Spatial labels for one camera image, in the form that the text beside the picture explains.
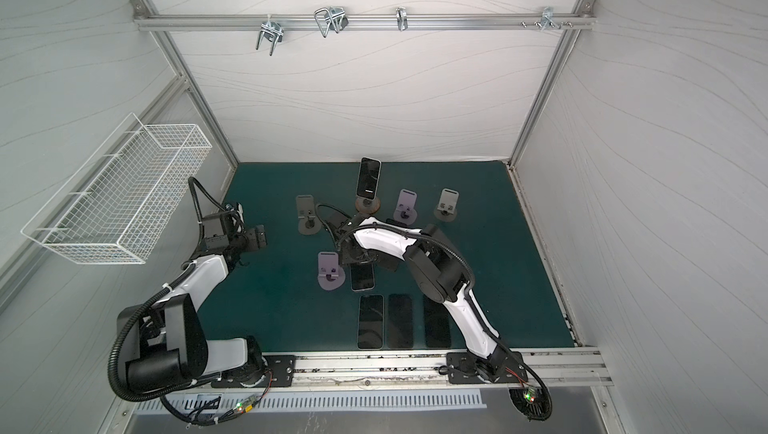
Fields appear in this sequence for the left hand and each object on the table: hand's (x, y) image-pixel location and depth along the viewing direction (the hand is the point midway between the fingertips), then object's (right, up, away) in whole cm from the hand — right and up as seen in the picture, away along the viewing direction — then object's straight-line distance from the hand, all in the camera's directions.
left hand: (250, 227), depth 91 cm
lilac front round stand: (+26, -13, -5) cm, 29 cm away
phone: (+35, -14, -3) cm, 38 cm away
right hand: (+34, -9, +4) cm, 35 cm away
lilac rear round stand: (+49, +4, +10) cm, 50 cm away
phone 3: (+56, -23, -12) cm, 62 cm away
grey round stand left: (+14, 0, +12) cm, 19 cm away
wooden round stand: (+35, +6, +17) cm, 39 cm away
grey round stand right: (+63, +6, +10) cm, 64 cm away
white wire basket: (-20, +8, -22) cm, 31 cm away
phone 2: (+46, -25, -9) cm, 53 cm away
